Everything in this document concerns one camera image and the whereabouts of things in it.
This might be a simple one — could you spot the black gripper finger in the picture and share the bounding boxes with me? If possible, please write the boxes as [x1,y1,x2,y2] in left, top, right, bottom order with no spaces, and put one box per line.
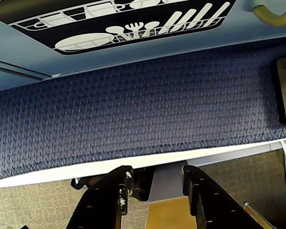
[66,165,134,229]
[182,165,272,229]

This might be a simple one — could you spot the gray table leg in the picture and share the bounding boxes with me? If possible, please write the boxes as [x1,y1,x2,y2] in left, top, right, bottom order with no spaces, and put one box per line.
[149,164,189,203]

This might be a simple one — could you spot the gold dishwasher handle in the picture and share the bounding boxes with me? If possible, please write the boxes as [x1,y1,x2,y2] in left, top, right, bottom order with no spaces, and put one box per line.
[251,0,286,27]

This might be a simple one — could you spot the black table clamp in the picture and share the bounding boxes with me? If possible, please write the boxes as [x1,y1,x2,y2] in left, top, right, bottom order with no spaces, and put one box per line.
[71,177,92,191]

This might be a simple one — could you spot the black dish rack sticker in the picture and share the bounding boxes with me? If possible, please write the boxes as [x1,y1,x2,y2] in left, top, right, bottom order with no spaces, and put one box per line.
[0,0,236,56]

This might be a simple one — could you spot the blue wooden toy kitchen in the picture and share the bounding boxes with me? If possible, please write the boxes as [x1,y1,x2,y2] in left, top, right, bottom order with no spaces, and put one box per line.
[0,0,286,94]

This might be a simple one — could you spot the blue dishwasher door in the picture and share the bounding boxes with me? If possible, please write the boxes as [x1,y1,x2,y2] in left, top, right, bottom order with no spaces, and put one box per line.
[0,0,286,79]

